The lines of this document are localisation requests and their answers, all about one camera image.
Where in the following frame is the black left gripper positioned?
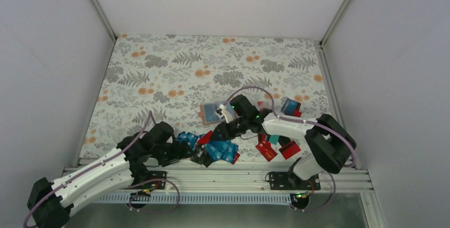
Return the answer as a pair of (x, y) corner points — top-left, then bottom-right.
(151, 140), (194, 166)

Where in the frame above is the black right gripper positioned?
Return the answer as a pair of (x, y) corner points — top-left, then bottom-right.
(210, 116), (248, 141)

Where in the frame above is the black VIP card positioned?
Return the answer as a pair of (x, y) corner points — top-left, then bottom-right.
(190, 148), (213, 167)

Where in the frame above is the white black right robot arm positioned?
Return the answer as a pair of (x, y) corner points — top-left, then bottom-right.
(211, 94), (356, 189)

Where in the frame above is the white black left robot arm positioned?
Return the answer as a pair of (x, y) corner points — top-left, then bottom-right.
(23, 122), (195, 227)

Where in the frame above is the blue card left pile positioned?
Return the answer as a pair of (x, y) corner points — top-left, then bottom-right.
(176, 131), (199, 150)

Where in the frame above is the teal card right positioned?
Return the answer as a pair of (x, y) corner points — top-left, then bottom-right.
(265, 135), (280, 145)

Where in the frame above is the red VIP card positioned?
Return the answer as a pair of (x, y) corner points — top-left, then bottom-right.
(256, 141), (277, 162)

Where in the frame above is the blue card far right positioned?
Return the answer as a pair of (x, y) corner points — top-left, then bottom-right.
(281, 98), (301, 117)

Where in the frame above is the red card centre top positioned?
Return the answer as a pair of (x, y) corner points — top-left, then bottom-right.
(196, 131), (213, 145)

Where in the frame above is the red card far right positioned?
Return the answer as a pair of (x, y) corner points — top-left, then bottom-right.
(279, 141), (301, 160)

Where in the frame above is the floral patterned table mat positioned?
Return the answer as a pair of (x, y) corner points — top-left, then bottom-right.
(80, 34), (331, 159)

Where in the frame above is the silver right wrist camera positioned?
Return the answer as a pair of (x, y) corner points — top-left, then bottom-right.
(215, 103), (236, 122)

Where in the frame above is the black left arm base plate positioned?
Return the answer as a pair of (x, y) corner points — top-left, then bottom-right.
(127, 171), (167, 189)

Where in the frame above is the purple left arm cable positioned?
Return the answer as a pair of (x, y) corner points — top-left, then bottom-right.
(22, 111), (157, 228)

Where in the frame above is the aluminium rail frame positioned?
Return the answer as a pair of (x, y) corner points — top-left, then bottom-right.
(56, 151), (374, 194)

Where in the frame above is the grey slotted cable duct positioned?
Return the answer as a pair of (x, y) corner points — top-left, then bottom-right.
(95, 192), (291, 205)

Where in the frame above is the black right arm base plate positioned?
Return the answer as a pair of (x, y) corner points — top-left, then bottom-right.
(265, 171), (321, 190)

